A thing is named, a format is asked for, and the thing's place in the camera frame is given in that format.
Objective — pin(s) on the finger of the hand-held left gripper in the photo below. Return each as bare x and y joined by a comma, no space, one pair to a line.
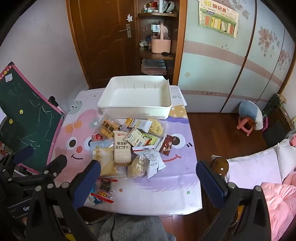
56,163
23,153

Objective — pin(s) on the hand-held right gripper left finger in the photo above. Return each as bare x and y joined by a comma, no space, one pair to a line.
87,183

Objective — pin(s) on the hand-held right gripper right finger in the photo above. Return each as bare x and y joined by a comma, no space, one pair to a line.
211,183

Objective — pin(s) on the clear packet of dark snacks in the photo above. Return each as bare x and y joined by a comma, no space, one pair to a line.
105,186

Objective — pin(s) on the blue and white snack packet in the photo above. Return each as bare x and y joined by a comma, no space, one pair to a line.
96,199

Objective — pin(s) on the brown round bedpost knob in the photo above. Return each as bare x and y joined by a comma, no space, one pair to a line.
219,166

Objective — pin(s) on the large clear bag of chips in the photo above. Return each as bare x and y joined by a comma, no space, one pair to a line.
104,162

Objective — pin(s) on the small red snack packet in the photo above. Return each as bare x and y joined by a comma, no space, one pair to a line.
97,137

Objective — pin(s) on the white cracker packet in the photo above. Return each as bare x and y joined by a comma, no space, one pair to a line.
121,150

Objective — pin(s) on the white pillow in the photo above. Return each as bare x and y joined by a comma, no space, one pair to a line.
254,162

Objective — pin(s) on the cartoon printed tablecloth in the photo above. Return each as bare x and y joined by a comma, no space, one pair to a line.
161,185

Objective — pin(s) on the clear bag of yellow puffs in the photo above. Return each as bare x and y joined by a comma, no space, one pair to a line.
137,168

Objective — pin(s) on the dark red snack packet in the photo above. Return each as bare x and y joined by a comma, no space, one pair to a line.
168,143

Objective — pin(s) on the clear bag of yellow biscuits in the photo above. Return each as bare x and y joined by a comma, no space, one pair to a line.
107,127

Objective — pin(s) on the black easel clamp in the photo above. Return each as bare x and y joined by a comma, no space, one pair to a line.
54,102

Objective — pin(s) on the white printed snack bag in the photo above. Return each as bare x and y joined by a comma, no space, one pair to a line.
152,162

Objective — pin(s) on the green and white snack packet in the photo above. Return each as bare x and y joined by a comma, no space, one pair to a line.
134,136

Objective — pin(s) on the pink plastic stool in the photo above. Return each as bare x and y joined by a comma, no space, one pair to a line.
245,126

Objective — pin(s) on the grey fuzzy cloth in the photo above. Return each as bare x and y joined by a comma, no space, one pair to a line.
138,229

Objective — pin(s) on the yellow and green snack packet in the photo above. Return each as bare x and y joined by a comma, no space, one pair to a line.
152,139

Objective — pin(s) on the pink quilt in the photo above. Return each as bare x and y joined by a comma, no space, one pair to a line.
282,204

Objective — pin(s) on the small yellow snack packet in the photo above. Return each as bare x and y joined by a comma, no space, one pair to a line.
130,121

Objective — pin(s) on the yellow puffed snack bag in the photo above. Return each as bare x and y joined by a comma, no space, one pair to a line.
158,127

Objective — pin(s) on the small white snack packet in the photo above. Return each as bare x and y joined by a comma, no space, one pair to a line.
144,125

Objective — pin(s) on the blue cushion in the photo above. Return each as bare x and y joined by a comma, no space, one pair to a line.
248,109

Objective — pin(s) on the white plastic storage bin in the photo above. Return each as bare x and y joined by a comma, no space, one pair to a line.
134,97

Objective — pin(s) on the floral wardrobe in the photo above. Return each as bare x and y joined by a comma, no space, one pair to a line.
219,69

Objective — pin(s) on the brown wooden door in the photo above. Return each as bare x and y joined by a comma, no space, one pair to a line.
99,46

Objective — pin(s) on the folded towels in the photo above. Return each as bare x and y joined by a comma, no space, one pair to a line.
153,67

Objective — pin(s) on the wooden corner shelf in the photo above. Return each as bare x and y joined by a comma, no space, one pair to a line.
178,46

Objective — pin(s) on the pink plastic basket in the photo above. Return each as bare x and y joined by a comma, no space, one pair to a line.
160,44

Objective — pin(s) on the green chalkboard with pink frame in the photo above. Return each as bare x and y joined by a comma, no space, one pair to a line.
27,111

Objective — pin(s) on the colourful wall chart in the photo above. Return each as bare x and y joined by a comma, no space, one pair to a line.
218,18

